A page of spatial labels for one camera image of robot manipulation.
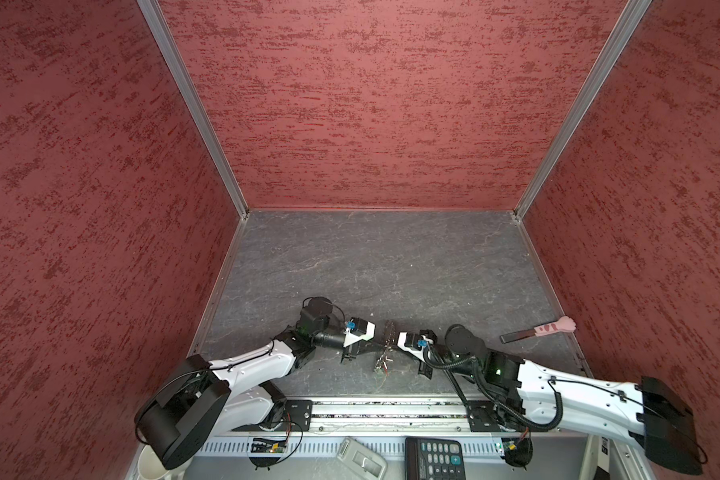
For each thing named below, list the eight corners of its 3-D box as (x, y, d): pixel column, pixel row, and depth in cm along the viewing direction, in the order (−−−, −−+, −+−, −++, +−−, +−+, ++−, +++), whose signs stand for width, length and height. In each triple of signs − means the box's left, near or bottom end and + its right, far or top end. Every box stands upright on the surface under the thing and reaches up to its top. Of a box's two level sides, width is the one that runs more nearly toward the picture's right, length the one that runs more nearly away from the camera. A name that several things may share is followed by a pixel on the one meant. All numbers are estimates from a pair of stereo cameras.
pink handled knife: (502, 344, 89) (506, 340, 86) (496, 332, 91) (500, 327, 88) (571, 331, 91) (577, 327, 89) (564, 320, 94) (570, 315, 91)
